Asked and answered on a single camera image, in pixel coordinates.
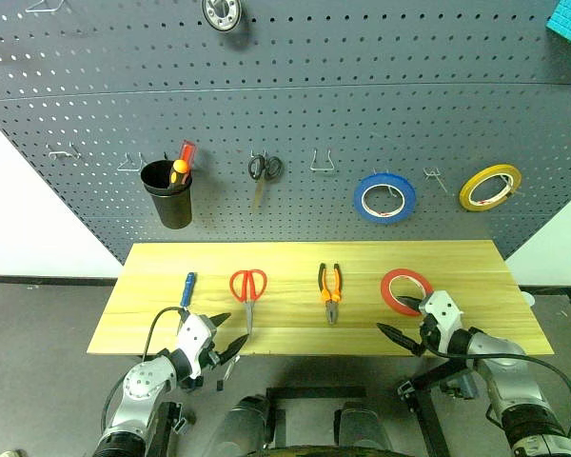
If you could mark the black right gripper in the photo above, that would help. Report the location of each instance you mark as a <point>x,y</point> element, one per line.
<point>428,335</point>

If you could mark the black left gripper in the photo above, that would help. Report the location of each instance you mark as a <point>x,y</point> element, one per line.
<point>213,358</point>

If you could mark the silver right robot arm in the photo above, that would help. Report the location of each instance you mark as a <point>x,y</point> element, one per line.
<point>509,381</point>

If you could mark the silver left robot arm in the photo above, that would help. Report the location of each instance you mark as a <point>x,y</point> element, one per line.
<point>140,385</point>

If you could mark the grey metal pegboard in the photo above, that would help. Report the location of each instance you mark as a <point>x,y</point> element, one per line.
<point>314,95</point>

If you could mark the red tape roll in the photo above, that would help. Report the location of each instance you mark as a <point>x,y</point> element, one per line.
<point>386,292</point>

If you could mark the orange and black pliers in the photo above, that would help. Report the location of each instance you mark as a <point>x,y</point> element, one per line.
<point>330,297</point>

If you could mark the dark rounded shape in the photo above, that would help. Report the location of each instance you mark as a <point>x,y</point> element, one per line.
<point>240,426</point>
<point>361,428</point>

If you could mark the blue tape roll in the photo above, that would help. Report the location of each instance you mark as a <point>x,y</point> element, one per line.
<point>361,202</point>

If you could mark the black cup holder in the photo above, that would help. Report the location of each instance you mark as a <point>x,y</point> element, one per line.
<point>173,207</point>

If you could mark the yellow tape roll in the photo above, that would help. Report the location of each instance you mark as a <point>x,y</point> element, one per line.
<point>468,192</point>

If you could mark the round silver metal disc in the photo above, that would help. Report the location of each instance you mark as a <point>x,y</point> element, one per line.
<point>219,23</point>

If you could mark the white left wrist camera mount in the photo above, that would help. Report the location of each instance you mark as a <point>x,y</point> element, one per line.
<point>194,340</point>

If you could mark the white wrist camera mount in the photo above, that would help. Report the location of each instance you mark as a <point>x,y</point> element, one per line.
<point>194,340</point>
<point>442,314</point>

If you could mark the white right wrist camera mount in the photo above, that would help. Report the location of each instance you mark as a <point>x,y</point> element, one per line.
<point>442,314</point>

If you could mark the black metal table frame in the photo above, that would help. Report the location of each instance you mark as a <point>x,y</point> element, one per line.
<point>426,409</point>

